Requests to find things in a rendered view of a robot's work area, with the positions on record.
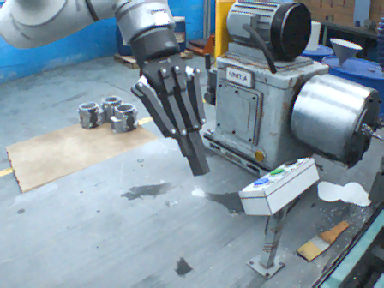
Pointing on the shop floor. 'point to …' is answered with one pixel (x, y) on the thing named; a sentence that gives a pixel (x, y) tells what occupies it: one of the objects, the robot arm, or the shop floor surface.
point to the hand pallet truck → (203, 46)
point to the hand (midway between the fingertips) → (195, 153)
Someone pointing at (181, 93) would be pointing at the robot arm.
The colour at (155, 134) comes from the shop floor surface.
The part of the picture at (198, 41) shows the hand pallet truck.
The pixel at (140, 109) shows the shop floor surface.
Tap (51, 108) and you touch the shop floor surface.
